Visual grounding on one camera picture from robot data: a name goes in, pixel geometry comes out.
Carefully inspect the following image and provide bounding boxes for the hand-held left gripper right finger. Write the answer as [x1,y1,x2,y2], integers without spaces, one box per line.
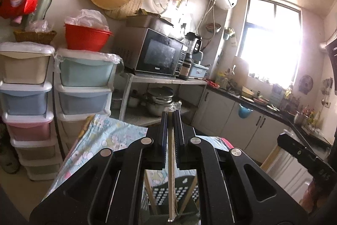
[173,110,314,225]

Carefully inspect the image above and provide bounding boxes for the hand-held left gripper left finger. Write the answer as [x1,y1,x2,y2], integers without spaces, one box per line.
[29,111,168,225]

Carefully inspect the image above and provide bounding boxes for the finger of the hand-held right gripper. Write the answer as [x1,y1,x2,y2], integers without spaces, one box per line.
[276,132,303,163]

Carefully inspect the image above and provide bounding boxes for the wooden chopstick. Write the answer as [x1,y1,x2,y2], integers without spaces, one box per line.
[167,120,176,223]
[184,176,199,213]
[144,174,156,215]

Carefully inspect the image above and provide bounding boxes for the person's right hand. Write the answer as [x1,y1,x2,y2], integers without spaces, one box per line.
[300,178,327,213]

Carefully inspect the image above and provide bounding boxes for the crumpled clear plastic piece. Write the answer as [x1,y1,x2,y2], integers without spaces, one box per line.
[168,100,183,113]

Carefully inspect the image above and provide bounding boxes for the white appliance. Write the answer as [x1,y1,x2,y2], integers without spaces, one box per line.
[261,145,314,205]

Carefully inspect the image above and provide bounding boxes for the steel cooking pot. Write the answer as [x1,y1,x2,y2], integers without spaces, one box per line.
[146,86,176,118]

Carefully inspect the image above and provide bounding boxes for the pink blanket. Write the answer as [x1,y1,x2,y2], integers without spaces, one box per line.
[197,135,235,153]

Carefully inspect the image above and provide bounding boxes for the white kitchen cabinets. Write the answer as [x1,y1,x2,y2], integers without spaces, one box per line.
[192,83,333,162]

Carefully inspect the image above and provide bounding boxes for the metal shelf table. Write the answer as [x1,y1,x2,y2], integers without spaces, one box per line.
[119,73,209,127]

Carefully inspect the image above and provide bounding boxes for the blue hanging bin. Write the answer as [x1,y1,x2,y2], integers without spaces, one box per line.
[238,103,252,119]

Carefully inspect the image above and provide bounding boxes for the cartoon cat printed blanket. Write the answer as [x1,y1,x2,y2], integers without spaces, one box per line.
[49,114,148,195]

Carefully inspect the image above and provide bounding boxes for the light blue storage box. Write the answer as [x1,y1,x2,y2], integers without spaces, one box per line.
[190,62,210,80]

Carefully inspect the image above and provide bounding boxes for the black microwave oven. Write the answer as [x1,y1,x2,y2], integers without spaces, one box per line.
[113,27,185,77]

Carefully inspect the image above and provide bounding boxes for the black blender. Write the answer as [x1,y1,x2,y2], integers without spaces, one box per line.
[179,31,203,81]

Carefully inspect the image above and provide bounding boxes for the black range hood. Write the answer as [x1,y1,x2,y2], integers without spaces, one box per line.
[319,30,337,96]

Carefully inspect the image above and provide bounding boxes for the stacked plastic drawer tower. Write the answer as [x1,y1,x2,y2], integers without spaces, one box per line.
[0,41,60,181]
[53,48,124,162]

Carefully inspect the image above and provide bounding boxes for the window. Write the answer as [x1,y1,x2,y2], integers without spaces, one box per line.
[235,0,303,86]

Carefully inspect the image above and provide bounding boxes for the cardboard box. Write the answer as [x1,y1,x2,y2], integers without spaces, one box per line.
[126,13,175,36]

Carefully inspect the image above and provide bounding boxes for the red plastic bowl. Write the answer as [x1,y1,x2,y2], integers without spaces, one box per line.
[64,23,114,53]

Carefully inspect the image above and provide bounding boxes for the round glass lid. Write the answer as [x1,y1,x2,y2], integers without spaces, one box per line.
[152,0,173,15]

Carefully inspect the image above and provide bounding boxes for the white plastic bag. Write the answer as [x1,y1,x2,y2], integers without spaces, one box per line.
[64,9,110,32]

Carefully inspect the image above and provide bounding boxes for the dark round container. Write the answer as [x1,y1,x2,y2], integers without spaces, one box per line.
[0,145,21,175]

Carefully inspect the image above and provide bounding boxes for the wicker basket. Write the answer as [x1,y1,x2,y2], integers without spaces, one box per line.
[13,29,58,45]

